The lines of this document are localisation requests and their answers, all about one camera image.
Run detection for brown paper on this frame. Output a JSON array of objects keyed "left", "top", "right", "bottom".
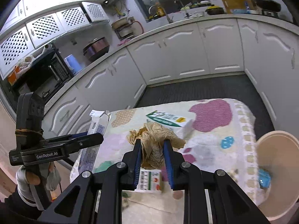
[{"left": 126, "top": 122, "right": 186, "bottom": 170}]

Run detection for black wok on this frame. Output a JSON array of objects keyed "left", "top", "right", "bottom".
[{"left": 251, "top": 0, "right": 281, "bottom": 13}]

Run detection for black microwave oven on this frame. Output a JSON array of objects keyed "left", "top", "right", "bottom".
[{"left": 1, "top": 48, "right": 73, "bottom": 107}]

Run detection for purple rice cooker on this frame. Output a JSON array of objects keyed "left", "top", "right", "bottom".
[{"left": 83, "top": 37, "right": 110, "bottom": 62}]

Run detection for white kitchen cabinets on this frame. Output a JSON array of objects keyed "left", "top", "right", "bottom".
[{"left": 1, "top": 5, "right": 298, "bottom": 137}]

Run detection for beige trash bin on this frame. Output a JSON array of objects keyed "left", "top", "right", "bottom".
[{"left": 256, "top": 130, "right": 298, "bottom": 221}]

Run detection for wooden cutting board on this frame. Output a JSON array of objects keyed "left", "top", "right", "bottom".
[{"left": 222, "top": 0, "right": 246, "bottom": 14}]

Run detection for green white milk carton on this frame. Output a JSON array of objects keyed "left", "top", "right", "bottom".
[{"left": 146, "top": 110, "right": 193, "bottom": 137}]

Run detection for yellow lidded casserole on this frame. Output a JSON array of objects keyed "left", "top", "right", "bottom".
[{"left": 205, "top": 6, "right": 225, "bottom": 16}]

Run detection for patterned table cloth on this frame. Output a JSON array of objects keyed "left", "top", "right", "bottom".
[{"left": 91, "top": 99, "right": 265, "bottom": 223}]

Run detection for blue trash packet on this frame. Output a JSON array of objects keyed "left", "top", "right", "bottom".
[{"left": 258, "top": 168, "right": 271, "bottom": 189}]

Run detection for small green white box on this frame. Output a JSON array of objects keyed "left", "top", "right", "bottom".
[{"left": 136, "top": 169, "right": 163, "bottom": 194}]

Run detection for white gloved left hand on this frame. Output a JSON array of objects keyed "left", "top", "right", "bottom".
[{"left": 16, "top": 162, "right": 61, "bottom": 207}]

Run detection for clay pot on rack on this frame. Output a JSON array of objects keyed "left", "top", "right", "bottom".
[{"left": 111, "top": 17, "right": 135, "bottom": 41}]

